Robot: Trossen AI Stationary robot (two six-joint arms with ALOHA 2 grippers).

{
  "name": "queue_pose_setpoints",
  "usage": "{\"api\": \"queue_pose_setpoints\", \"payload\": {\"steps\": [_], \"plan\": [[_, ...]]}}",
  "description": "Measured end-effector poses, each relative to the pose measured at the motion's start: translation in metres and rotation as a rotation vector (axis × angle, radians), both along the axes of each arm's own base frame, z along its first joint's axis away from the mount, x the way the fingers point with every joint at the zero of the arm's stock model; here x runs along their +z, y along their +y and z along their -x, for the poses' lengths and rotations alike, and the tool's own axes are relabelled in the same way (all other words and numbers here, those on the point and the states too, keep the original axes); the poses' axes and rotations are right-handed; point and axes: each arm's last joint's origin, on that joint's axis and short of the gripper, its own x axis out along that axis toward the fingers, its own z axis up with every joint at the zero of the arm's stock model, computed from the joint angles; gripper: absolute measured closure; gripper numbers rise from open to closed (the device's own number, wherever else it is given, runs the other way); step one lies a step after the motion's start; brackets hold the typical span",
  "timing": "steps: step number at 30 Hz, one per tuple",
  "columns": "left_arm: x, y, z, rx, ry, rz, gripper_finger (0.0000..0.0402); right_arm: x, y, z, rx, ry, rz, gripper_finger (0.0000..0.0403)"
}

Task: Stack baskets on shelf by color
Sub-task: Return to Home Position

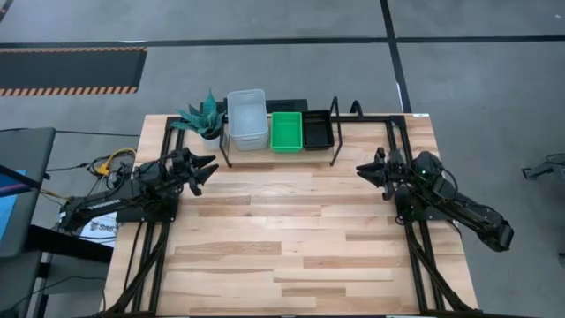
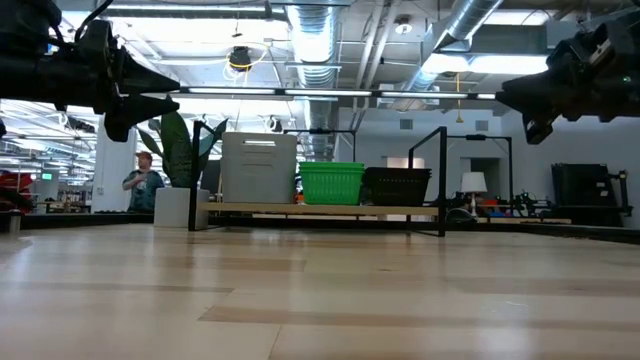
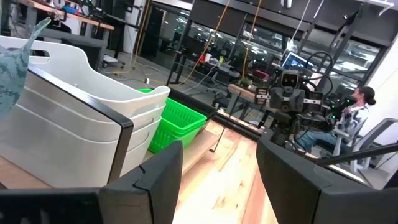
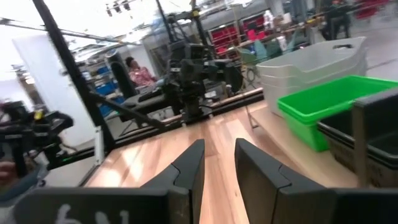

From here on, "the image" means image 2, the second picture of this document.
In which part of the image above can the bright rectangular ceiling light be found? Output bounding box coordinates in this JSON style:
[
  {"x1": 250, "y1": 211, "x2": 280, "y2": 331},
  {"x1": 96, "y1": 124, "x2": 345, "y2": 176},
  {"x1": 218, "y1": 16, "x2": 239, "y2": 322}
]
[{"x1": 422, "y1": 52, "x2": 550, "y2": 76}]

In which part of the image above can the gray plastic basket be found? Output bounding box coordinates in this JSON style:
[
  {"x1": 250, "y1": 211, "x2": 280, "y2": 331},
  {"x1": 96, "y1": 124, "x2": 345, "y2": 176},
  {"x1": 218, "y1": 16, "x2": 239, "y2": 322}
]
[
  {"x1": 222, "y1": 149, "x2": 298, "y2": 162},
  {"x1": 221, "y1": 131, "x2": 299, "y2": 153},
  {"x1": 222, "y1": 159, "x2": 297, "y2": 205}
]

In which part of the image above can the green potted plant white pot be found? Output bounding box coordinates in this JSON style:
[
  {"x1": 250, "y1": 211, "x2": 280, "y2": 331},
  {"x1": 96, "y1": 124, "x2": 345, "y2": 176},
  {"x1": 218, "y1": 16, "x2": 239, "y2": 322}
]
[{"x1": 135, "y1": 110, "x2": 230, "y2": 230}]

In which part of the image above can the person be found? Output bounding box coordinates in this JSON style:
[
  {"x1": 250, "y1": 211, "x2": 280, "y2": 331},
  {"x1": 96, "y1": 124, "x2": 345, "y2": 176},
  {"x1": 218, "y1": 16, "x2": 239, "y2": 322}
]
[{"x1": 122, "y1": 151, "x2": 166, "y2": 215}]

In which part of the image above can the yellow hanging cord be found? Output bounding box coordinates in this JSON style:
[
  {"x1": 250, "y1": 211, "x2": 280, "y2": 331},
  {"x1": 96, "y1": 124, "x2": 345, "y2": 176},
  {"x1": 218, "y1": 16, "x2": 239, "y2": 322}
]
[{"x1": 453, "y1": 72, "x2": 464, "y2": 125}]

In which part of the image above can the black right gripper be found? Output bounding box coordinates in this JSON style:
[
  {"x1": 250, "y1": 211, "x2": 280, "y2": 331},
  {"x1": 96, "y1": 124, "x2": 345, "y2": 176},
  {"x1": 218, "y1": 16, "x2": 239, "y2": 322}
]
[{"x1": 496, "y1": 59, "x2": 640, "y2": 147}]

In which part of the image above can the white table lamp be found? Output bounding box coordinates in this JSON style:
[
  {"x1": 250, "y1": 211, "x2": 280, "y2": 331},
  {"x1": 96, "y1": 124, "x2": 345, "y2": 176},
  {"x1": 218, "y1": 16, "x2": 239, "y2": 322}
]
[{"x1": 459, "y1": 171, "x2": 489, "y2": 217}]

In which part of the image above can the red object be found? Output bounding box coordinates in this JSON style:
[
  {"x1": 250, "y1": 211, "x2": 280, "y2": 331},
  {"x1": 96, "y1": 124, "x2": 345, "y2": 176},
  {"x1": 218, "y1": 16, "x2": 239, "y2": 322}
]
[{"x1": 0, "y1": 170, "x2": 34, "y2": 214}]

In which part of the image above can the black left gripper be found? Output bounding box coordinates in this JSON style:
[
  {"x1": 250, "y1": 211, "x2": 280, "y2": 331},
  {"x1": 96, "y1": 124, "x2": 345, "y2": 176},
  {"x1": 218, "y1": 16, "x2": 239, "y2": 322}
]
[{"x1": 78, "y1": 19, "x2": 181, "y2": 144}]

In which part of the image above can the long linear light bar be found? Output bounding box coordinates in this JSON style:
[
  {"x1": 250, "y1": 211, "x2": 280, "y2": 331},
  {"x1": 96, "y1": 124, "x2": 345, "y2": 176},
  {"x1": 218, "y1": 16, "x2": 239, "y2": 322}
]
[{"x1": 179, "y1": 85, "x2": 497, "y2": 100}]

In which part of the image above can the silver ventilation duct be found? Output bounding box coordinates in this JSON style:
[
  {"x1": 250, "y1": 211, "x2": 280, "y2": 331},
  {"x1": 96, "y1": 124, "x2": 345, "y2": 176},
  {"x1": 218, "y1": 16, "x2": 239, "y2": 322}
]
[
  {"x1": 285, "y1": 0, "x2": 342, "y2": 161},
  {"x1": 389, "y1": 0, "x2": 504, "y2": 109}
]

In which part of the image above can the black ceiling-mounted device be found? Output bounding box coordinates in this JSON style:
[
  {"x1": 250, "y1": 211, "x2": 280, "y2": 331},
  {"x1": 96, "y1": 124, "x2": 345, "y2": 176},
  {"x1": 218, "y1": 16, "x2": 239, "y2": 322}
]
[{"x1": 228, "y1": 45, "x2": 253, "y2": 72}]

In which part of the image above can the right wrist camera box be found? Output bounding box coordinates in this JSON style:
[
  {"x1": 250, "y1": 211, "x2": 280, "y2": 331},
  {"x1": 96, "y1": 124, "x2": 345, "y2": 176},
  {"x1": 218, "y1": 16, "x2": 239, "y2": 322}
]
[{"x1": 574, "y1": 17, "x2": 640, "y2": 69}]

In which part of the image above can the black equipment cabinet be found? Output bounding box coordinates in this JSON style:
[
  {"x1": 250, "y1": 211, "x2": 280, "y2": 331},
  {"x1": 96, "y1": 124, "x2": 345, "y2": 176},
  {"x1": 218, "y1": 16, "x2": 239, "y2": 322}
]
[{"x1": 551, "y1": 162, "x2": 635, "y2": 227}]

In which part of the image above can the green slotted plastic basket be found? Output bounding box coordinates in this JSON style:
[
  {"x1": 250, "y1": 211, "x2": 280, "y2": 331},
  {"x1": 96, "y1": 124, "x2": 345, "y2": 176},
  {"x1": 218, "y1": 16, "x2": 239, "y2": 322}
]
[
  {"x1": 301, "y1": 173, "x2": 364, "y2": 207},
  {"x1": 298, "y1": 161, "x2": 366, "y2": 170},
  {"x1": 299, "y1": 167, "x2": 365, "y2": 176}
]

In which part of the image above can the black slotted plastic basket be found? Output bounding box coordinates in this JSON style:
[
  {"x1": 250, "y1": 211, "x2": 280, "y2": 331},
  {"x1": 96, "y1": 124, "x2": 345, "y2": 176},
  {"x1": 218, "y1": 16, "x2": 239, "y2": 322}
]
[
  {"x1": 364, "y1": 177, "x2": 431, "y2": 208},
  {"x1": 363, "y1": 172, "x2": 432, "y2": 180},
  {"x1": 362, "y1": 167, "x2": 433, "y2": 175}
]

